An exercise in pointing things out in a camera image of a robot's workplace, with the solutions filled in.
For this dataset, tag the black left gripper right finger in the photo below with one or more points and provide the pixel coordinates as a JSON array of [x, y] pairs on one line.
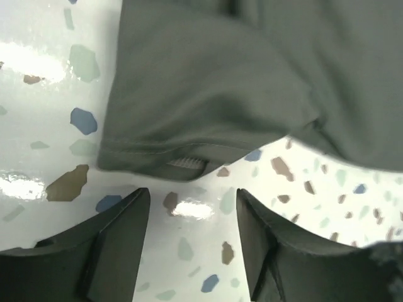
[[284, 262]]

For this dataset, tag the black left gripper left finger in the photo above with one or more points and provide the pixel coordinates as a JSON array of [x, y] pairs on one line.
[[96, 260]]

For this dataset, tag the grey t shirt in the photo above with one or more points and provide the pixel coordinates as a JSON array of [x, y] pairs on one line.
[[200, 84]]

